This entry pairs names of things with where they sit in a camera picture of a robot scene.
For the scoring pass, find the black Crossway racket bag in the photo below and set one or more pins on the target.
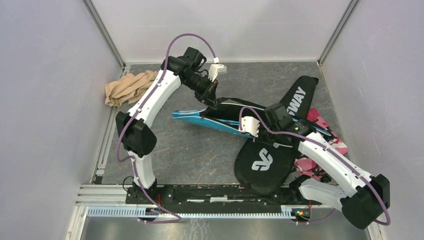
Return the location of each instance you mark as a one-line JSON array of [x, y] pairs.
[[262, 168]]

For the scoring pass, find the pink camouflage cloth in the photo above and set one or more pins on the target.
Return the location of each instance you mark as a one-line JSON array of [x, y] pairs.
[[308, 167]]

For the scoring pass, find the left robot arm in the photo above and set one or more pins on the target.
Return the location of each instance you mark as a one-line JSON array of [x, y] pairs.
[[134, 126]]

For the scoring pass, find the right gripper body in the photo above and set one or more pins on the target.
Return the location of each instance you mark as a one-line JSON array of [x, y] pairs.
[[266, 137]]

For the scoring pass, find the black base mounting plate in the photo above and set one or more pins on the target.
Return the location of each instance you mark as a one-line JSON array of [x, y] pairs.
[[225, 199]]

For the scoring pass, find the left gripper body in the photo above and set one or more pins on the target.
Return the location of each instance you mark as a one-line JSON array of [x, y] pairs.
[[204, 88]]

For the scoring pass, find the beige cloth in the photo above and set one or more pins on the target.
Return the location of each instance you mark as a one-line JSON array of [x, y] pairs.
[[129, 88]]

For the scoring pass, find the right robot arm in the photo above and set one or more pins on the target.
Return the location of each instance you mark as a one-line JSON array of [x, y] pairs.
[[361, 197]]

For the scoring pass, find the blue Sport racket bag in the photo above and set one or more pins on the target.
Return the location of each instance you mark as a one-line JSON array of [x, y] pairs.
[[226, 117]]

